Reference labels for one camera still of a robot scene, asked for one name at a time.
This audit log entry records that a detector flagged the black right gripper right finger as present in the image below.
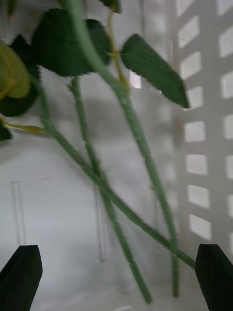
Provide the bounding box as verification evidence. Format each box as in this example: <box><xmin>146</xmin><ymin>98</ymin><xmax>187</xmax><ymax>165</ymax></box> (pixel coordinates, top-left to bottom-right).
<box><xmin>195</xmin><ymin>243</ymin><xmax>233</xmax><ymax>311</ymax></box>

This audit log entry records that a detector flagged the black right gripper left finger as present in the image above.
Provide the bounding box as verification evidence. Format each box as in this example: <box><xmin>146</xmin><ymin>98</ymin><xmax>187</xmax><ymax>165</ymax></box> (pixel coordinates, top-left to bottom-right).
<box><xmin>0</xmin><ymin>244</ymin><xmax>43</xmax><ymax>311</ymax></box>

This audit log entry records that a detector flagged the red rose with green stem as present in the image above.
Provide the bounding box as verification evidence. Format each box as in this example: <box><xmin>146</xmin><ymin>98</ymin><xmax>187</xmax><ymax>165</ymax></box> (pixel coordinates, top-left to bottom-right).
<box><xmin>31</xmin><ymin>0</ymin><xmax>190</xmax><ymax>298</ymax></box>

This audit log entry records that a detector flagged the white lattice plastic box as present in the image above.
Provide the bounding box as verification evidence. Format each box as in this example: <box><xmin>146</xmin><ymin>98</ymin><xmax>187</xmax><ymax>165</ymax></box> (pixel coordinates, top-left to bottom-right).
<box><xmin>0</xmin><ymin>0</ymin><xmax>233</xmax><ymax>311</ymax></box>

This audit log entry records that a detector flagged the artificial flower with green stem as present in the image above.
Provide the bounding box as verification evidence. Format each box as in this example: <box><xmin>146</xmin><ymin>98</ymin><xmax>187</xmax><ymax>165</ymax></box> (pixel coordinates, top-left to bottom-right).
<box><xmin>67</xmin><ymin>76</ymin><xmax>153</xmax><ymax>305</ymax></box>
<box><xmin>0</xmin><ymin>34</ymin><xmax>196</xmax><ymax>270</ymax></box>

